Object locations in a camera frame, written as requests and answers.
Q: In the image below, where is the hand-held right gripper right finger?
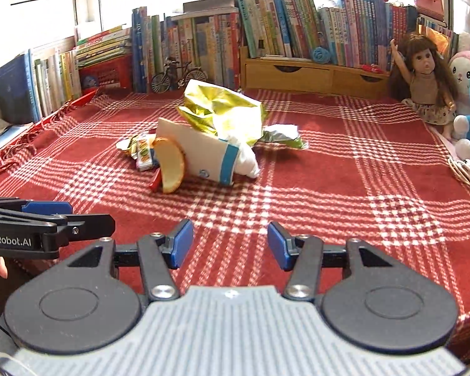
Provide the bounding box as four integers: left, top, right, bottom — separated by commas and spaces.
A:
268, 221, 395, 301

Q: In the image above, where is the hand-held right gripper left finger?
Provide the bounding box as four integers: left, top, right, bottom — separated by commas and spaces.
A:
65, 219, 194, 302

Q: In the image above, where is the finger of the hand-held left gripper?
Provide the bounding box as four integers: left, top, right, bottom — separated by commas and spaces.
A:
0, 198, 72, 221
43, 213, 116, 259

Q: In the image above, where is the red snack wrapper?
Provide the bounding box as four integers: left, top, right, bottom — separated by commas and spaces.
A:
149, 168, 164, 193

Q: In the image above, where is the orange slice toy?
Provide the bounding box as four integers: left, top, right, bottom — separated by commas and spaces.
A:
153, 137, 186, 194

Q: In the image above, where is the white gold snack wrapper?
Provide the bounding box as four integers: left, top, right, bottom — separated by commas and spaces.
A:
115, 135, 142, 156

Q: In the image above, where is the white tissue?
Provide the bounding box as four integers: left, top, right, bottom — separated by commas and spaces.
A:
234, 141, 261, 178

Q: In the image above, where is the macaron print snack wrapper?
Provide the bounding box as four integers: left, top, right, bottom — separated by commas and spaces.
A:
134, 133, 162, 172

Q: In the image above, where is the white paper cup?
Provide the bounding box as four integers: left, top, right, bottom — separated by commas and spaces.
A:
155, 117, 241, 186

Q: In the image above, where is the green white wrapper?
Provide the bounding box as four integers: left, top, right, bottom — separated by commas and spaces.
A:
259, 123, 309, 150

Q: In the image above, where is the large gold foil wrapper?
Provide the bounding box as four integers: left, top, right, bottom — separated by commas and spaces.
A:
176, 79, 269, 146

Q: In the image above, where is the row of pale-spined books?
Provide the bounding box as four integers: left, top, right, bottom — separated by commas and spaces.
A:
0, 37, 81, 125

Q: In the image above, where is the stack of flat-lying books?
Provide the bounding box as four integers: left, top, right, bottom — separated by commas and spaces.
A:
76, 25, 134, 70

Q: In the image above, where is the row of tall picture books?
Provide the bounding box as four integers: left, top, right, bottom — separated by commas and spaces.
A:
131, 6, 246, 93

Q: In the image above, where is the row of leaning paperback books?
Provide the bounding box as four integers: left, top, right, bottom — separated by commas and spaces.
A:
235, 0, 418, 70

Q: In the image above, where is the row of small books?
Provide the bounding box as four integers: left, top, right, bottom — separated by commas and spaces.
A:
416, 15, 460, 59

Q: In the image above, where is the red plaid blanket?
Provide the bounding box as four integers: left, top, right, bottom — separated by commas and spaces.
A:
0, 88, 470, 361

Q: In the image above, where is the red plastic crate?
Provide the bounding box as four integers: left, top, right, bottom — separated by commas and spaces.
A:
79, 54, 134, 89

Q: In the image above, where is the miniature black bicycle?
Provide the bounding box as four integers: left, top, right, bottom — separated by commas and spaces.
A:
151, 57, 208, 94

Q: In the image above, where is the wooden drawer organizer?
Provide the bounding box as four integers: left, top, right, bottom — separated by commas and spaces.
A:
241, 46, 393, 101

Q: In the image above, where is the blue yarn flower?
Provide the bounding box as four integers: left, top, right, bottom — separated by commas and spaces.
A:
312, 47, 333, 64

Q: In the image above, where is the long-haired doll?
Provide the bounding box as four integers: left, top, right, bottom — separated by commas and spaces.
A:
388, 33, 460, 127

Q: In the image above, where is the grey flat box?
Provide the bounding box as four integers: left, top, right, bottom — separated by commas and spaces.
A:
168, 0, 240, 21

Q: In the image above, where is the white pink bunny plush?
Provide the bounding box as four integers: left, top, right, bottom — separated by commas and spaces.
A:
448, 49, 470, 98

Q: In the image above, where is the white cable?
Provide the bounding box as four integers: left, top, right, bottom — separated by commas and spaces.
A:
447, 157, 470, 196

